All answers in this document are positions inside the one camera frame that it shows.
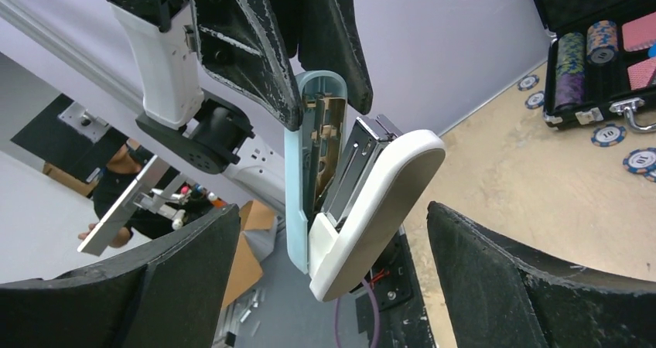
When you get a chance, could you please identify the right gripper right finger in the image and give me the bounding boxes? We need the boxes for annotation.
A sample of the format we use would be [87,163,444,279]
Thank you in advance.
[427,202,655,347]

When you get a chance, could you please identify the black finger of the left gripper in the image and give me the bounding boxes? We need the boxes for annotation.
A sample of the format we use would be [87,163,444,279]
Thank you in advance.
[190,0,302,131]

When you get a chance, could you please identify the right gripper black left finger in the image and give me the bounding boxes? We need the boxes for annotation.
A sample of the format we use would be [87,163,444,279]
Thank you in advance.
[1,205,241,347]

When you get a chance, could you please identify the red card deck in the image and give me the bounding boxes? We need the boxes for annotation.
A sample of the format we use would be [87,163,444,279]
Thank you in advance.
[627,57,655,90]
[621,12,655,52]

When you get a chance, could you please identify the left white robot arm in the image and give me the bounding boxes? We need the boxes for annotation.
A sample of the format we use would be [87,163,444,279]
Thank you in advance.
[105,0,373,174]

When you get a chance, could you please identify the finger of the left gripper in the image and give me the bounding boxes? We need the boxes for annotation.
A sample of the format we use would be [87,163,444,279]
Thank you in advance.
[269,0,373,114]

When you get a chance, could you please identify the black poker chip case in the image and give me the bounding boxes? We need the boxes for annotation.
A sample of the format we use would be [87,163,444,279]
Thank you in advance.
[533,0,655,133]

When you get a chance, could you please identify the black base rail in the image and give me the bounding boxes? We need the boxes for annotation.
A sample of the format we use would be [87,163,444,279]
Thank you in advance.
[366,230,437,348]

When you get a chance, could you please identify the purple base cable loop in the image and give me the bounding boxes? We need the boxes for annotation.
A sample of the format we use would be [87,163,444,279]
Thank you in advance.
[333,278,381,348]

